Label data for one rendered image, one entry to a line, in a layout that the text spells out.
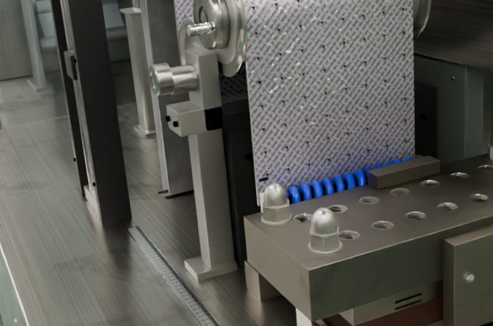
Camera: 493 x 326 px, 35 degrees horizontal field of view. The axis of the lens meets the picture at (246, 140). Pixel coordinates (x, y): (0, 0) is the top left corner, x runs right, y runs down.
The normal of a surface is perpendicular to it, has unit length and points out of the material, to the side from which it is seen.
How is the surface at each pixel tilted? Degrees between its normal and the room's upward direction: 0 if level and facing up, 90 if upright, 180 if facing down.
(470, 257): 90
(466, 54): 90
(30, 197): 0
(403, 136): 90
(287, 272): 90
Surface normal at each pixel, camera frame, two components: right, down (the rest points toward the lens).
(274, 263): -0.91, 0.20
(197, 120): 0.41, 0.25
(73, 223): -0.08, -0.95
